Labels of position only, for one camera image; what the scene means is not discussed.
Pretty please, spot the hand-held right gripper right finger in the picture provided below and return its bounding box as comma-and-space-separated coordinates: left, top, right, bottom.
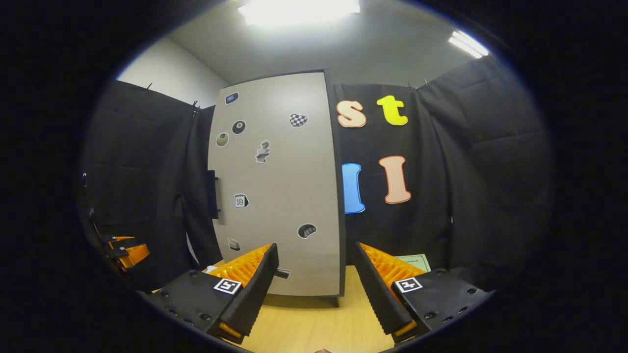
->
353, 241, 495, 344

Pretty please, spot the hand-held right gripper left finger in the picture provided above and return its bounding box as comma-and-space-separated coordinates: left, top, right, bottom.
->
142, 243, 279, 344

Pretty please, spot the beige cabinet door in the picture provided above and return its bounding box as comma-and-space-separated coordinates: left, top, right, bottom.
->
208, 72, 341, 297

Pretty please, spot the black door handle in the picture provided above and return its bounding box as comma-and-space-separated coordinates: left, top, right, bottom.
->
208, 170, 220, 219

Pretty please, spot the black backdrop cloth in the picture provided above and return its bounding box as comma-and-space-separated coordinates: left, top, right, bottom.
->
78, 54, 555, 295

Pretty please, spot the small ceiling light panel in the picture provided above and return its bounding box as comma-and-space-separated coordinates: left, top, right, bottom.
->
447, 30, 490, 59

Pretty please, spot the large ceiling light panel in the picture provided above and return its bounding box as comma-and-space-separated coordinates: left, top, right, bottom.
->
238, 0, 361, 26

